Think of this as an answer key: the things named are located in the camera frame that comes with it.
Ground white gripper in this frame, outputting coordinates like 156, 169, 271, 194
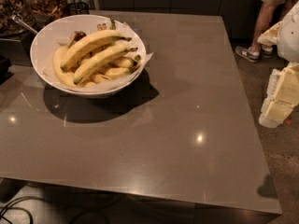
258, 62, 299, 130

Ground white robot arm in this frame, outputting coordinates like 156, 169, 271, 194
258, 1, 299, 128

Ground right small yellow banana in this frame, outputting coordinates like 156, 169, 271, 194
112, 55, 141, 68

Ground small yellow banana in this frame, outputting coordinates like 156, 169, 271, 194
91, 74, 110, 84
112, 55, 141, 68

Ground bottom small yellow banana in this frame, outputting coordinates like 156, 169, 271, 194
91, 74, 110, 84

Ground large left yellow banana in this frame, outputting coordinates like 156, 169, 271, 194
53, 46, 75, 88

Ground white bowl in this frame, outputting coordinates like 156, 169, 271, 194
30, 14, 150, 98

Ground person's legs with sneakers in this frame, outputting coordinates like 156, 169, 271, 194
235, 0, 298, 63

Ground glass jar of snacks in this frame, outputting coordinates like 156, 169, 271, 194
0, 0, 36, 37

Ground black wire basket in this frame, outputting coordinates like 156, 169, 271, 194
67, 2, 89, 15

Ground metal scoop handle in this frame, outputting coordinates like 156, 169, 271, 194
12, 15, 38, 35

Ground black floor cables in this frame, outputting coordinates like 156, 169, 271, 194
0, 195, 36, 224

